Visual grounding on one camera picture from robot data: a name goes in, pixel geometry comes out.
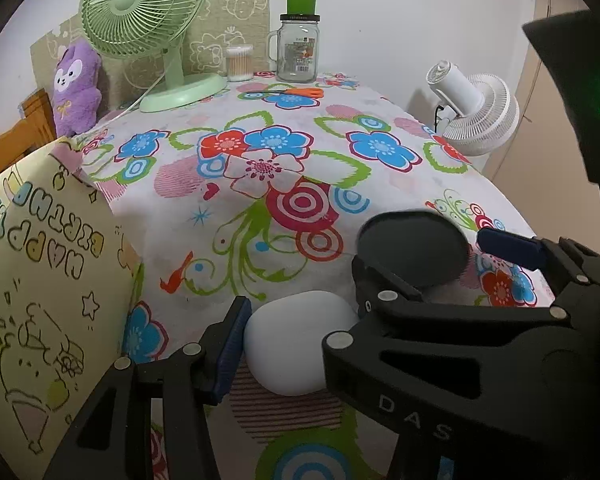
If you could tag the green plastic cup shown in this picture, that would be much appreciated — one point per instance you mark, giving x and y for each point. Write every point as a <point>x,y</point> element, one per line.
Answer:
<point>301,4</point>

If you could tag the yellow cartoon printed box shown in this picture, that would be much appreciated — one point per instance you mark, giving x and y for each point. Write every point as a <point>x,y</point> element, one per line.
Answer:
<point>45,260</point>

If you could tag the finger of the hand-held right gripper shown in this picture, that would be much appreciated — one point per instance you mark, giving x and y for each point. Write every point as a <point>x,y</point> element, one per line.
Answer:
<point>510,247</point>
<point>375,290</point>

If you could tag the white rounded case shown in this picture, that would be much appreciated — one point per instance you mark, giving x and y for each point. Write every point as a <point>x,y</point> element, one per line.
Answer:
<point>290,340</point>

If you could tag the cotton swab box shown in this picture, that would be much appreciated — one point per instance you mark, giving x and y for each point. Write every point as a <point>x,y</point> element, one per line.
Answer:
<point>239,67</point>

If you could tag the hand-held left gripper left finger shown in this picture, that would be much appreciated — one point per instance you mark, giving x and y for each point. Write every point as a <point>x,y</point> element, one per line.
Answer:
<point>230,350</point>

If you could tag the white clip fan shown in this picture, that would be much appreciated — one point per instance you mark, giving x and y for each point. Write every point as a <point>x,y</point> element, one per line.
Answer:
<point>490,110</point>

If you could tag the black round disc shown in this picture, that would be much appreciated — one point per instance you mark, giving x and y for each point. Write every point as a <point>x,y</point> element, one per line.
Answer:
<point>415,245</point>

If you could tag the floral tablecloth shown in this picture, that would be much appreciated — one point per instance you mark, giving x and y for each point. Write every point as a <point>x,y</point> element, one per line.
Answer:
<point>380,180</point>

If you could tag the beige wooden door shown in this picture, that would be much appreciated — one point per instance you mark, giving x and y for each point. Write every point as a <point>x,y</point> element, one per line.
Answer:
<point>545,135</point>

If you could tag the beige cartoon printed sheet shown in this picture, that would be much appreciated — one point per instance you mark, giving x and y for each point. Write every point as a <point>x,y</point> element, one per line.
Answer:
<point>240,10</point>

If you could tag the green desk fan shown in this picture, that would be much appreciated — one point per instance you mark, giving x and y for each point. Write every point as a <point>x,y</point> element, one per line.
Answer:
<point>125,1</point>

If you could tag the orange wooden chair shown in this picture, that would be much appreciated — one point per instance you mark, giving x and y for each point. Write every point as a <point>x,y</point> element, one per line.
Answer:
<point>10,150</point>

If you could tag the glass jar mug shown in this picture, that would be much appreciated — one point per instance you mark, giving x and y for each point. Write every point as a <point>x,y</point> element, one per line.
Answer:
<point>297,55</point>

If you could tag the purple plush toy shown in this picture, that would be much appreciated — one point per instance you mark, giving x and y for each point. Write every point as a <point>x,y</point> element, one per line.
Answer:
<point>75,105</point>

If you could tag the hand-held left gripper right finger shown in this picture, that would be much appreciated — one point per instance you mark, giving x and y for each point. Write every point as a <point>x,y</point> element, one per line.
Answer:
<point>420,467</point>

